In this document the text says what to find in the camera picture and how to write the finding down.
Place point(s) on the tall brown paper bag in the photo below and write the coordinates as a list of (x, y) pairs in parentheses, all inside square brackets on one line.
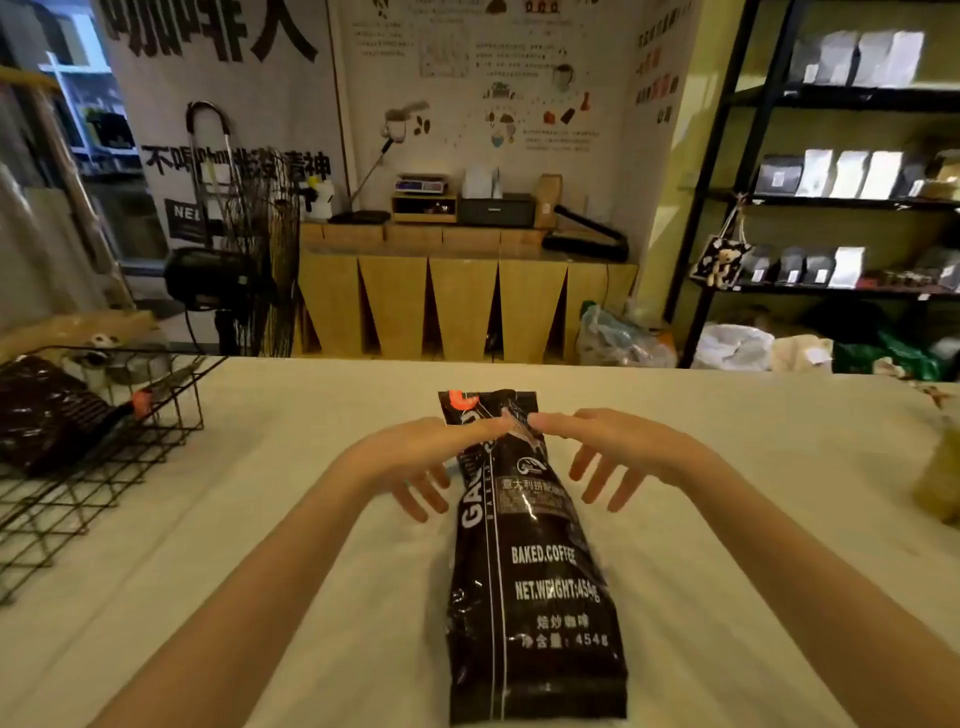
[(548, 201)]

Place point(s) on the person's left forearm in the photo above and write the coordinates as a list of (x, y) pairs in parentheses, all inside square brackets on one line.
[(240, 600)]

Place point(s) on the illustrated wall poster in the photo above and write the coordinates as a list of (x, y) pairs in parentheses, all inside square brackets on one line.
[(487, 90)]

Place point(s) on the white toy figure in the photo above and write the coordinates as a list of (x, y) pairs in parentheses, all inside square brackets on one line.
[(321, 201)]

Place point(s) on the white boxes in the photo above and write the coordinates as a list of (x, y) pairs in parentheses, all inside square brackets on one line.
[(480, 184)]

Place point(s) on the dark brown foil bag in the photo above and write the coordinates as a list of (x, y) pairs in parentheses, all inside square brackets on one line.
[(45, 412)]

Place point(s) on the white tablecloth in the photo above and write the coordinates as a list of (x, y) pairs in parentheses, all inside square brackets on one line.
[(300, 420)]

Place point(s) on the black bag sealer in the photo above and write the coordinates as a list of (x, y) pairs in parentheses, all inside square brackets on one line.
[(589, 241)]

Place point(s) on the wooden counter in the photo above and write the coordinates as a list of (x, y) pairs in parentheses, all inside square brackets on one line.
[(465, 300)]

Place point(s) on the digital scale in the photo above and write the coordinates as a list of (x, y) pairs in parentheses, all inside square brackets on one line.
[(421, 184)]

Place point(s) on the white plastic sack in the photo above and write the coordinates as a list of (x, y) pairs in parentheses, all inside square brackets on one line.
[(731, 349)]

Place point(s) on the person's right little finger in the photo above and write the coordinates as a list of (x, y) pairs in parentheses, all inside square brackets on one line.
[(627, 491)]

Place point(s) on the person's right hand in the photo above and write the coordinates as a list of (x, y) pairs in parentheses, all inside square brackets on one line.
[(645, 446)]

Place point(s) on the small white cups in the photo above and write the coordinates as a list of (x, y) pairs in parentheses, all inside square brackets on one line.
[(112, 361)]

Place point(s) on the black coffee bean bag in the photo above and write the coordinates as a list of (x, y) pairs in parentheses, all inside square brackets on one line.
[(529, 585)]

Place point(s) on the metal hand trolley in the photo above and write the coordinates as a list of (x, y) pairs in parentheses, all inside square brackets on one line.
[(202, 150)]

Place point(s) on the beige paper sack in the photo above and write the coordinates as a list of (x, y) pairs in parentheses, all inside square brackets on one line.
[(802, 354)]

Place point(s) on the person's right middle finger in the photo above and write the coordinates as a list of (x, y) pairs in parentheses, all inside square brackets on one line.
[(583, 463)]

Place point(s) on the black lettered banner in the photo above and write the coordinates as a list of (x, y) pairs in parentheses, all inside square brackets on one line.
[(225, 90)]

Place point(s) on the black metal shelf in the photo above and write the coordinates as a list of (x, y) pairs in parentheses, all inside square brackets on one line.
[(765, 97)]

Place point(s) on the person's left hand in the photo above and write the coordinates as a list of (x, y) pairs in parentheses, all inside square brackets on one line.
[(397, 454)]

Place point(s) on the row of coffee bags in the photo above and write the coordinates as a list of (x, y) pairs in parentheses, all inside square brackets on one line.
[(817, 268), (862, 58), (847, 176)]

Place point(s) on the green plastic bag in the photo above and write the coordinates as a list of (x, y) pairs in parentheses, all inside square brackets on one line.
[(892, 360)]

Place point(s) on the person's right forearm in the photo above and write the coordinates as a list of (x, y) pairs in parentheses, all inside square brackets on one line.
[(810, 592)]

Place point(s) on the small wooden box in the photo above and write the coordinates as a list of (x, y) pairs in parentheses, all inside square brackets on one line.
[(424, 208)]

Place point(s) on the black printer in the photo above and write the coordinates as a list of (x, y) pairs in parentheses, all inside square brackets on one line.
[(496, 211)]

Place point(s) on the hanging teddy bear tote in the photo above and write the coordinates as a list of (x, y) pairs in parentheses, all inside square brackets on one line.
[(720, 259)]

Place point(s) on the black standing fan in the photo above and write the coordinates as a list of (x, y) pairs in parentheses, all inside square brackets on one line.
[(240, 277)]

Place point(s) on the clear plastic bag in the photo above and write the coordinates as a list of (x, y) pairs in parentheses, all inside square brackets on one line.
[(619, 341)]

